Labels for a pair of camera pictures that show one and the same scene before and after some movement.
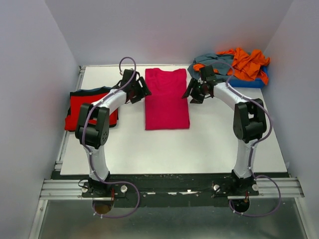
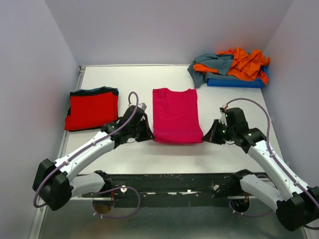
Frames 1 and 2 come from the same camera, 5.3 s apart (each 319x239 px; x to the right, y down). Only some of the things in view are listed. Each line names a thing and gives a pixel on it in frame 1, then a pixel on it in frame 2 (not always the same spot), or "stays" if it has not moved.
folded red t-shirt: [72, 120] stays
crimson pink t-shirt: [166, 99] to [176, 116]
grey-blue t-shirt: [223, 62] stays
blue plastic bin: [256, 83] stays
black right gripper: [193, 81] to [212, 135]
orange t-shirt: [249, 65] stays
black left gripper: [138, 97] to [148, 134]
